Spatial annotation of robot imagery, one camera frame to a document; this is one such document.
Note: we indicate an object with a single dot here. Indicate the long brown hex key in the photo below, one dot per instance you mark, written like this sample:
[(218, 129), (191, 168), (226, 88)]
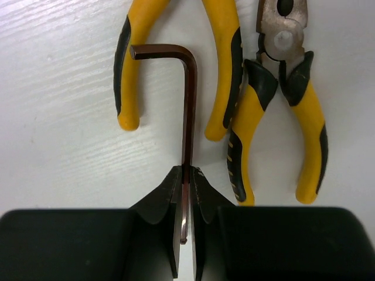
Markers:
[(159, 51)]

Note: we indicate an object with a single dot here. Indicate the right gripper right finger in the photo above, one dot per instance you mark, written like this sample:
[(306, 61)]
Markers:
[(274, 243)]

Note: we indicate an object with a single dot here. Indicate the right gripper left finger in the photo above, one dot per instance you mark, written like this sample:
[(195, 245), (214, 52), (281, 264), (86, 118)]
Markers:
[(136, 243)]

